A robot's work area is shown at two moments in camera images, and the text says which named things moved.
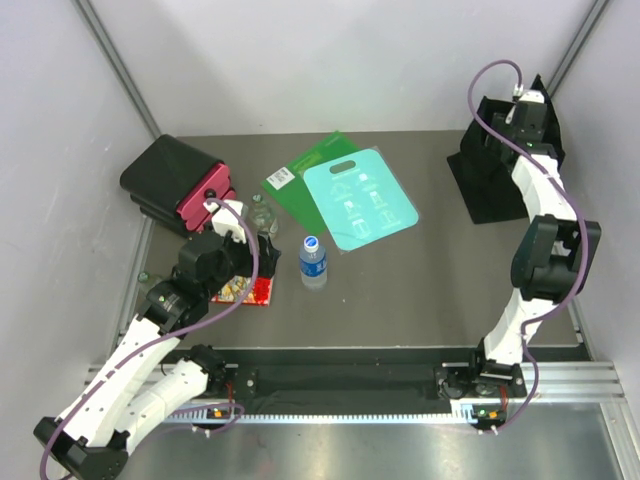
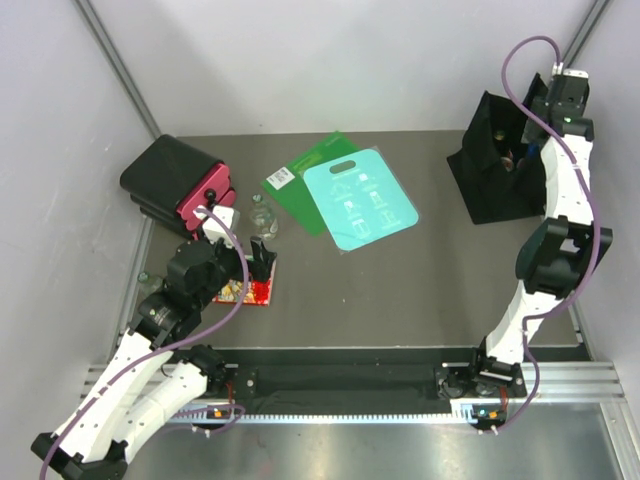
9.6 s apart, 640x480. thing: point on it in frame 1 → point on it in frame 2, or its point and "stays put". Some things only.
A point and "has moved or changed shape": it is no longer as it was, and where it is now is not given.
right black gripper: x=501 y=124 → x=538 y=107
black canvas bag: x=483 y=163 stays put
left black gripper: x=267 y=259 stays put
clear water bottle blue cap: x=313 y=265 has moved or changed shape
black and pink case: x=170 y=181 stays put
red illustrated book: x=235 y=286 stays put
